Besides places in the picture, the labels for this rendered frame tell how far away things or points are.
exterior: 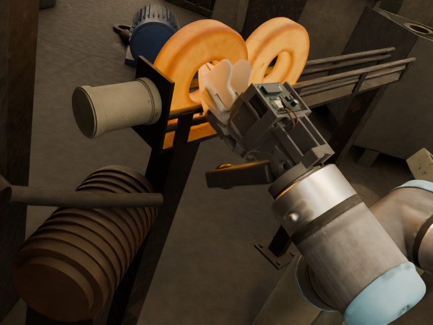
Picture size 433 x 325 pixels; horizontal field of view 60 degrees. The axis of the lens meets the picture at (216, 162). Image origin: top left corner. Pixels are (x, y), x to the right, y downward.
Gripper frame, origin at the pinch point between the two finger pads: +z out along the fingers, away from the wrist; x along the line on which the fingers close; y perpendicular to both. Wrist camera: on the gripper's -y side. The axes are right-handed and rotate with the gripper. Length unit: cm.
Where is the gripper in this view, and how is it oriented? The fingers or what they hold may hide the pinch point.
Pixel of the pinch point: (205, 73)
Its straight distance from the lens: 53.0
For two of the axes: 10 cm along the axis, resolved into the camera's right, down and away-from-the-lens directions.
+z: -5.2, -8.0, 3.1
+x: -7.0, 1.8, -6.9
